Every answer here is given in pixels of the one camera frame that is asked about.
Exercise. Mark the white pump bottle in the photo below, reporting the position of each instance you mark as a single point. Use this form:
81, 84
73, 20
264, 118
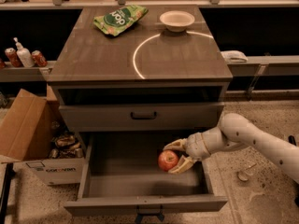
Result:
24, 54

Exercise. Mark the black bar left edge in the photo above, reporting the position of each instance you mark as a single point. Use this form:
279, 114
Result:
9, 174

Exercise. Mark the white paper bowl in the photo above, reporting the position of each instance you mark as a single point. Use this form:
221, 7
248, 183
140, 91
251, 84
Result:
177, 21

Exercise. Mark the grey drawer cabinet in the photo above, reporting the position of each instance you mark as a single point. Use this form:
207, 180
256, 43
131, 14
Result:
146, 64

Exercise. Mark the snack packets in box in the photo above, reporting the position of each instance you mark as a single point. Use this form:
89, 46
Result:
65, 146

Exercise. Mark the red soda can right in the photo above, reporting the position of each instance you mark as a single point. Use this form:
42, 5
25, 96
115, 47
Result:
39, 58

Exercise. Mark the red soda can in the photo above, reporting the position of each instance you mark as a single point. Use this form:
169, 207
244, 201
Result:
39, 58
13, 57

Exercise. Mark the black drawer handle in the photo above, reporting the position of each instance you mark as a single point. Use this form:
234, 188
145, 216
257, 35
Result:
143, 115

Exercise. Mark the closed top drawer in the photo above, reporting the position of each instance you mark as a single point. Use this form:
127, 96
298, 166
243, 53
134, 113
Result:
113, 118

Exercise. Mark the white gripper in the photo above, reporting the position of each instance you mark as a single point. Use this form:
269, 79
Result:
194, 146

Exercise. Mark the white folded cloth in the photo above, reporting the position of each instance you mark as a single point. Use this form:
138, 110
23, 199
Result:
234, 56

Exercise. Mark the brown cardboard box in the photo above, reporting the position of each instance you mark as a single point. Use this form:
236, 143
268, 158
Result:
26, 133

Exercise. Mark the red soda can left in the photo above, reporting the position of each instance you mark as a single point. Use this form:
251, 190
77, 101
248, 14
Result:
13, 57

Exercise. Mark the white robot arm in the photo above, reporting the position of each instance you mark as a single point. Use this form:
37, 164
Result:
234, 131

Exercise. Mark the red apple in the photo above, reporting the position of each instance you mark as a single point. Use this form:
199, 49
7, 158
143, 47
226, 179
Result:
167, 160

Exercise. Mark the blue drawer clamp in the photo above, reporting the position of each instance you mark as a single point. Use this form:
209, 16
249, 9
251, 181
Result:
149, 216

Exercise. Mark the open middle drawer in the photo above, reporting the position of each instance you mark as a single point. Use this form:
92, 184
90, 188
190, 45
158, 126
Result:
121, 176

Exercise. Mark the green chip bag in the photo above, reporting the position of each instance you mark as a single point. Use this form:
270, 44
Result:
116, 22

